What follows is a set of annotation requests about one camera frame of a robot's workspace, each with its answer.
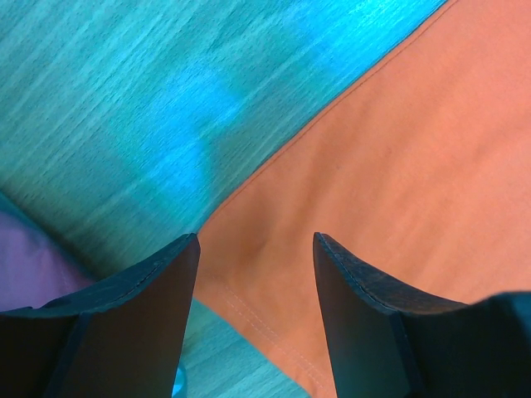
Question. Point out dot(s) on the pink t shirt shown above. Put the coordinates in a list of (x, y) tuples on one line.
[(34, 270)]

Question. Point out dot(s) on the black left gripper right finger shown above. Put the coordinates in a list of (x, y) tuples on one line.
[(388, 339)]

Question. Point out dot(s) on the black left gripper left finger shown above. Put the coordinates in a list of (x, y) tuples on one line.
[(120, 337)]

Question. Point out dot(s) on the orange t shirt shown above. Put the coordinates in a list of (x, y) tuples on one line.
[(421, 168)]

